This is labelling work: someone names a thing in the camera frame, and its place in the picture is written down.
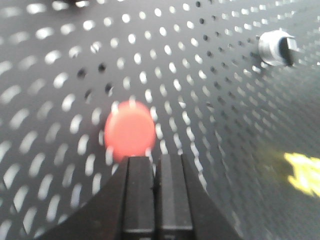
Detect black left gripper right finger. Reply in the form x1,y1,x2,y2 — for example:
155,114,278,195
156,154,241,240

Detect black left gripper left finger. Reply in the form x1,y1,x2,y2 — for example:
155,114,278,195
38,156,155,240

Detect lower red mushroom button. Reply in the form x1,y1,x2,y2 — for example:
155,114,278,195
104,100,156,163

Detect black perforated pegboard panel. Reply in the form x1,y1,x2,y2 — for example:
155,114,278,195
0,0,320,240

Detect yellow toggle switch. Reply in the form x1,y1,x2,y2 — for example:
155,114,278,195
284,152,320,198

